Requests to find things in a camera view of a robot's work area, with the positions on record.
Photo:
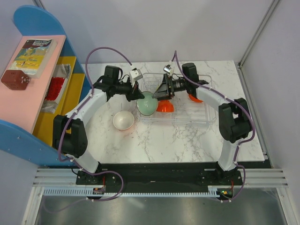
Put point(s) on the white bottom bowl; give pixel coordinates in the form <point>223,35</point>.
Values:
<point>123,120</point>

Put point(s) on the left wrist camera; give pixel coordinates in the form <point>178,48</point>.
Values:
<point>135,75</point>

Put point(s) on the white cable duct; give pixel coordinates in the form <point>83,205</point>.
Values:
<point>92,192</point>

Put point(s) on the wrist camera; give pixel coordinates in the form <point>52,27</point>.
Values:
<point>135,75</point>
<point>168,69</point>

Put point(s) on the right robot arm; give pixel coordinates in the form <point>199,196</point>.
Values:
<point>233,115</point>

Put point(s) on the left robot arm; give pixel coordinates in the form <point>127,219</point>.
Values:
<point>69,133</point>

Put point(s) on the pale green ceramic bowl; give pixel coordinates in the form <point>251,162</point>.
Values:
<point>148,105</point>

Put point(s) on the aluminium frame post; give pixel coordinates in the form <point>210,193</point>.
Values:
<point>262,25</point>

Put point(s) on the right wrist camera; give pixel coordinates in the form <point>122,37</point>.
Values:
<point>168,69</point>

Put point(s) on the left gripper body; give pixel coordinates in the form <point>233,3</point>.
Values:
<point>123,88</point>

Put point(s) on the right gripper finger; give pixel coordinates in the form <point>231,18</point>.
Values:
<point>163,92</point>
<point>167,82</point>

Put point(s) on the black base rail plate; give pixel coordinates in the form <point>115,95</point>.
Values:
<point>161,177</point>

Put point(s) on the paperback book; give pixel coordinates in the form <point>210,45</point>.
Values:
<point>34,56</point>

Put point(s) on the grey patterned cloth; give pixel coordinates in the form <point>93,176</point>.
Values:
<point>64,71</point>

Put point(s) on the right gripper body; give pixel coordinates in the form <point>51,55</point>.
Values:
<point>178,85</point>

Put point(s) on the red white book on shelf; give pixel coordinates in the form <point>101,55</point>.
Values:
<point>54,89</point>

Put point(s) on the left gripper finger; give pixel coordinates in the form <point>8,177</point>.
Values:
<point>135,96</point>
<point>135,89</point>

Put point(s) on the dark red box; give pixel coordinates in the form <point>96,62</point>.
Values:
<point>15,79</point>

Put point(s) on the orange bowl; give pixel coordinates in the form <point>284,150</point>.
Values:
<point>194,99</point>
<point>165,106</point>

